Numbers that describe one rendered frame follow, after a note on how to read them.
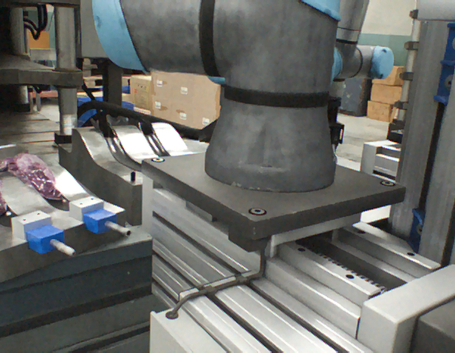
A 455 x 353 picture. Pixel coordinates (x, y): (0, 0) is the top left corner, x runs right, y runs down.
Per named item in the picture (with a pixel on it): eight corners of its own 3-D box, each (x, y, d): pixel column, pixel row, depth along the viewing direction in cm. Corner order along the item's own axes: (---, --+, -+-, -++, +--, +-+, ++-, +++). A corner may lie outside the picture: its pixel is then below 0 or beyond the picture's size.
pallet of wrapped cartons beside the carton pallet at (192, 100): (260, 142, 547) (267, 58, 520) (208, 150, 494) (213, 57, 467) (192, 123, 631) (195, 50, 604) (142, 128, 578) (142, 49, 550)
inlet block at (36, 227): (87, 264, 75) (87, 232, 73) (59, 275, 71) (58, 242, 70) (40, 239, 82) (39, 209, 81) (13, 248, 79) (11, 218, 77)
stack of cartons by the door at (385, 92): (425, 126, 720) (436, 70, 696) (414, 127, 700) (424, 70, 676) (376, 116, 783) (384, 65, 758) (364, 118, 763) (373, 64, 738)
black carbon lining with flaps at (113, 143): (201, 174, 111) (202, 134, 108) (137, 183, 102) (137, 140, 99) (137, 142, 138) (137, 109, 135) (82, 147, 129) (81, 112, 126)
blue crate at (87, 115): (136, 124, 492) (136, 103, 486) (101, 129, 464) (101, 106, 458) (104, 115, 532) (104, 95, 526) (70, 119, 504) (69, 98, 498)
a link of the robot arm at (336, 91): (311, 78, 125) (340, 79, 126) (309, 95, 126) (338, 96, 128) (320, 81, 118) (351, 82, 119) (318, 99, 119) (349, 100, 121)
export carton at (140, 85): (180, 110, 639) (181, 80, 627) (151, 112, 611) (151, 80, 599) (156, 103, 685) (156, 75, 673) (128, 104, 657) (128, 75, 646)
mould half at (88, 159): (234, 207, 111) (238, 151, 107) (132, 226, 97) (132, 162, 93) (142, 156, 150) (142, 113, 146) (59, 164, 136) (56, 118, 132)
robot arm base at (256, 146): (362, 181, 54) (375, 94, 51) (260, 201, 46) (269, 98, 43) (274, 151, 66) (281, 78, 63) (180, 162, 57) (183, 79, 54)
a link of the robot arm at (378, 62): (367, 81, 106) (327, 76, 114) (393, 81, 113) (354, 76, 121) (372, 45, 104) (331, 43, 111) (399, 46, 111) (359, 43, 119)
